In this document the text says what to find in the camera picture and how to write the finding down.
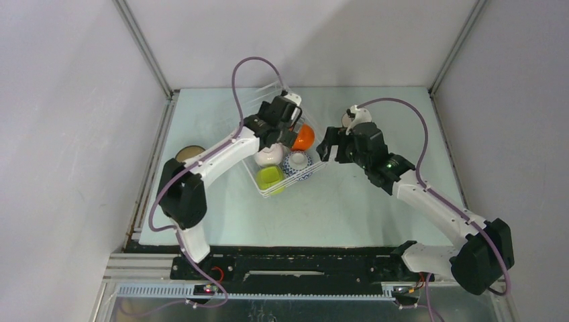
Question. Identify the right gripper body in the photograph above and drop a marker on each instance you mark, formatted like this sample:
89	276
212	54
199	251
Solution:
359	159

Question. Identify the white wire dish rack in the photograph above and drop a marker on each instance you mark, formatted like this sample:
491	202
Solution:
306	118

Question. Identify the blue patterned bowl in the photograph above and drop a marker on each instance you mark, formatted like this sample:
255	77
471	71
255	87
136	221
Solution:
295	163

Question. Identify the dark bowl beige inside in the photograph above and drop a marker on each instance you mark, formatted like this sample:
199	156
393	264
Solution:
188	152

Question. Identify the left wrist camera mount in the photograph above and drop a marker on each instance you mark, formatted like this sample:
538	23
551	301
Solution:
292	108

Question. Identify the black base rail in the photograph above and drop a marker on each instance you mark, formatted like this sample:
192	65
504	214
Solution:
298	269

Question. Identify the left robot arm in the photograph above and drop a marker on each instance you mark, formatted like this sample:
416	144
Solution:
182	188

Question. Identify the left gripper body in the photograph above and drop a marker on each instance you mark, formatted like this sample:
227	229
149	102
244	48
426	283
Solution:
286	137

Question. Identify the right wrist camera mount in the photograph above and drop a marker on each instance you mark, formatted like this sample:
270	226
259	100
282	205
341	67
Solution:
357	115

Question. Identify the green bowl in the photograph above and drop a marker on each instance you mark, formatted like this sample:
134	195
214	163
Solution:
268	180

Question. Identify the grey cable duct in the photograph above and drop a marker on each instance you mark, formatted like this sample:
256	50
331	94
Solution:
189	291

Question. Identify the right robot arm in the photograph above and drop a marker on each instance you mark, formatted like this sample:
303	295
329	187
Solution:
481	251

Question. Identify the teal blue bowl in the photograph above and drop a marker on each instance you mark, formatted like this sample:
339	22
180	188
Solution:
347	119

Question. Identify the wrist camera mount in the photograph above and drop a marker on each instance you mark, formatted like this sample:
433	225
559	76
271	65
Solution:
357	115
292	108

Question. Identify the orange bowl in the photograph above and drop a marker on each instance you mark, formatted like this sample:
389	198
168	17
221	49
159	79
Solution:
305	137

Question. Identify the white bowl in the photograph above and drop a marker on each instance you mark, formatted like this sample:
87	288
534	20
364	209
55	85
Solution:
271	156

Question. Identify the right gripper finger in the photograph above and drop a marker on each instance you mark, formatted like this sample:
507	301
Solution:
343	139
330	139

